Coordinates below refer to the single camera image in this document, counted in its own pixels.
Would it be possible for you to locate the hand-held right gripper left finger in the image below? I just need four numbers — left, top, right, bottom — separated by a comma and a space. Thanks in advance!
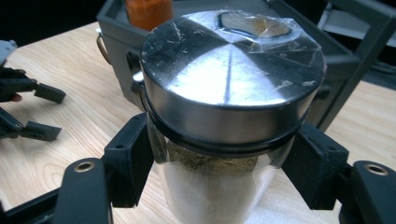
102, 112, 156, 209

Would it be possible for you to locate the glass jar with beige spice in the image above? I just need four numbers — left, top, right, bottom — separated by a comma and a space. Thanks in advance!
138, 8, 327, 224

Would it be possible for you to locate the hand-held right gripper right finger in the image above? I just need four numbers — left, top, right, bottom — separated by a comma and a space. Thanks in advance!
280, 122, 350, 211

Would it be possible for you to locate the dark grey corner rack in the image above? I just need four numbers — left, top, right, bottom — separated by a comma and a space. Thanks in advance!
95, 0, 396, 133

